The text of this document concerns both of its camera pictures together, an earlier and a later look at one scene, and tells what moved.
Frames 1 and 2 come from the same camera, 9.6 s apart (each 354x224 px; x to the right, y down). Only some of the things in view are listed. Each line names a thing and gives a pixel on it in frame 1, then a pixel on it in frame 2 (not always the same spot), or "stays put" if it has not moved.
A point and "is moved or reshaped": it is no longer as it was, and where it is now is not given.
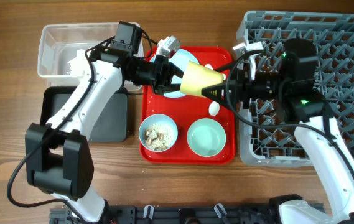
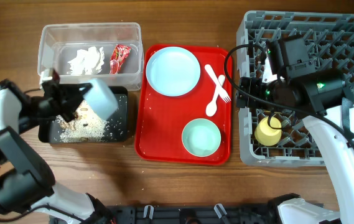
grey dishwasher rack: (344, 44) stays put
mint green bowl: (206, 137) is moved or reshaped
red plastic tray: (190, 129) stays put
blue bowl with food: (158, 132) is moved or reshaped
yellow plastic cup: (196, 76) to (265, 135)
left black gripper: (162, 72) to (60, 102)
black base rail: (209, 213) stays put
